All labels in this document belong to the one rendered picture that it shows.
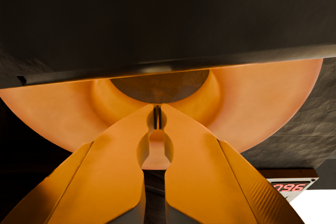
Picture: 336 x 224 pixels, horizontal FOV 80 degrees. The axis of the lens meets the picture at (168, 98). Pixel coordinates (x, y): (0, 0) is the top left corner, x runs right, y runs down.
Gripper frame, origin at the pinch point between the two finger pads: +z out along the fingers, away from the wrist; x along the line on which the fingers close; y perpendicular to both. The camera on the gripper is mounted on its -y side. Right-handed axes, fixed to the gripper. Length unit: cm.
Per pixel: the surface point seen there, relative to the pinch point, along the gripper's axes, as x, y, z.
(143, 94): -1.5, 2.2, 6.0
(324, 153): 30.2, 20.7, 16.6
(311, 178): 29.7, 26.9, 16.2
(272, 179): 21.7, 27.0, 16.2
